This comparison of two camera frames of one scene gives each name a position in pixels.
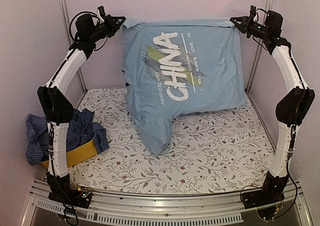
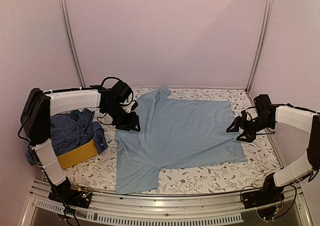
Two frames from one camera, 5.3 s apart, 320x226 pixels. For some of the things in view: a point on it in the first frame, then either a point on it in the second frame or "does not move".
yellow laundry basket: (78, 155) does not move
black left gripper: (112, 23) to (130, 123)
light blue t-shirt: (172, 66) to (174, 132)
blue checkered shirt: (82, 131) does not move
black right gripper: (247, 21) to (238, 121)
